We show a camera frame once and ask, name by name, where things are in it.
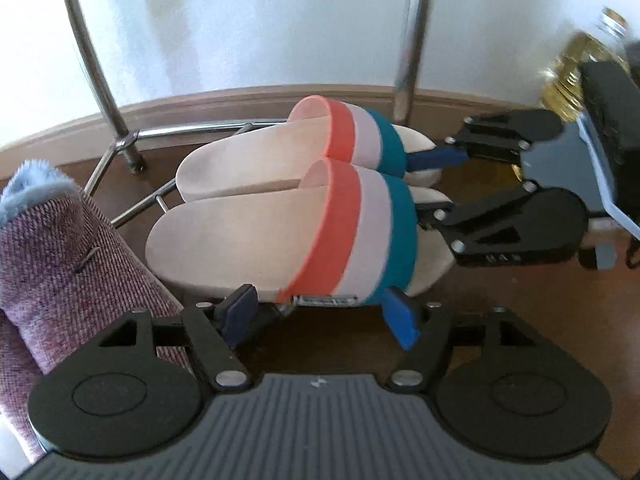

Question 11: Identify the striped strap slide sandal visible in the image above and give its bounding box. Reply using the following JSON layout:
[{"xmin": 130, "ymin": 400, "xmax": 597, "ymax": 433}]
[
  {"xmin": 174, "ymin": 94, "xmax": 444, "ymax": 202},
  {"xmin": 144, "ymin": 158, "xmax": 457, "ymax": 307}
]

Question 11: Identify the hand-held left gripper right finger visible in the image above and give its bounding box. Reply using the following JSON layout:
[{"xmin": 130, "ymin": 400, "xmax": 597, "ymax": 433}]
[{"xmin": 382, "ymin": 287, "xmax": 539, "ymax": 392}]

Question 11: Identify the purple striped fleece boot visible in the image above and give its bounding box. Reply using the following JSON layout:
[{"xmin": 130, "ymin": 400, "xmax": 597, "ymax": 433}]
[{"xmin": 0, "ymin": 158, "xmax": 197, "ymax": 457}]

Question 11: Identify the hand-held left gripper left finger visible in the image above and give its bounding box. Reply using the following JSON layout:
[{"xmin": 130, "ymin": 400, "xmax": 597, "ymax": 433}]
[{"xmin": 97, "ymin": 283, "xmax": 261, "ymax": 392}]

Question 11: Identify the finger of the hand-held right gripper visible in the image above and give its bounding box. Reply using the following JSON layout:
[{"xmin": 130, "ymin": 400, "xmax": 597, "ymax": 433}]
[
  {"xmin": 405, "ymin": 108, "xmax": 566, "ymax": 172},
  {"xmin": 417, "ymin": 184, "xmax": 589, "ymax": 268}
]

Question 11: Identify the yellow cooking oil bottle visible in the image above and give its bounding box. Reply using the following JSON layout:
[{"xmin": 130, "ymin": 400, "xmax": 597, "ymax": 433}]
[{"xmin": 539, "ymin": 7, "xmax": 632, "ymax": 124}]

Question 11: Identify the chrome metal shoe rack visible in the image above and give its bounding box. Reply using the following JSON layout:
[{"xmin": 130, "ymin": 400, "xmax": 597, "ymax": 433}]
[{"xmin": 54, "ymin": 0, "xmax": 437, "ymax": 233}]

